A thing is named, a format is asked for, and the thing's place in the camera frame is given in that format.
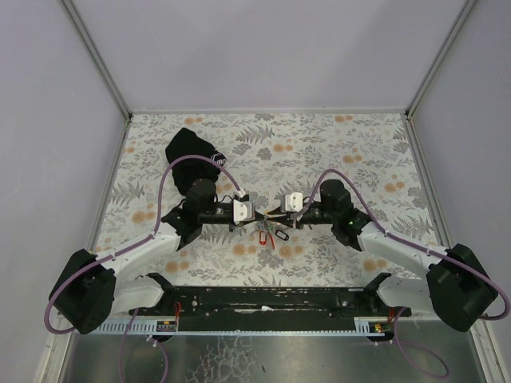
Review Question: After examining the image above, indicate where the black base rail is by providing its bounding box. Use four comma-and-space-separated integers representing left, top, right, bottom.
138, 286, 398, 333

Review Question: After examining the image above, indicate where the floral table mat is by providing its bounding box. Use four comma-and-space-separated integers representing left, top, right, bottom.
96, 113, 438, 286

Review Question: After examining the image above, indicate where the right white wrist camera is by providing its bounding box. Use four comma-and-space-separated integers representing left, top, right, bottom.
280, 191, 303, 213

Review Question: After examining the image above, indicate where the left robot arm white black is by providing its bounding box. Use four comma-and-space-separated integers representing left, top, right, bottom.
47, 179, 263, 334

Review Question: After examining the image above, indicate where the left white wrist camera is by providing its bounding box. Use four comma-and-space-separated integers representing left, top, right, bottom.
232, 191, 256, 224

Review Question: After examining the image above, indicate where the grey slotted cable duct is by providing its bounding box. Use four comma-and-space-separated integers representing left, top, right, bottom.
92, 318, 177, 336

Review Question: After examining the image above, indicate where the black drawstring bag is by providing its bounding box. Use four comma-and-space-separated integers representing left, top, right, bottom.
165, 128, 227, 195

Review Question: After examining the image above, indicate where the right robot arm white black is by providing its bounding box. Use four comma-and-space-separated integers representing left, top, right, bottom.
268, 180, 498, 332

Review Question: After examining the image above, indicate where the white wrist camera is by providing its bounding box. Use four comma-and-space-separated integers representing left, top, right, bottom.
232, 191, 256, 224
280, 191, 303, 213

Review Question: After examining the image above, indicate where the key bunch with coloured tags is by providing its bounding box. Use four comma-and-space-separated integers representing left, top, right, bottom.
254, 219, 290, 250

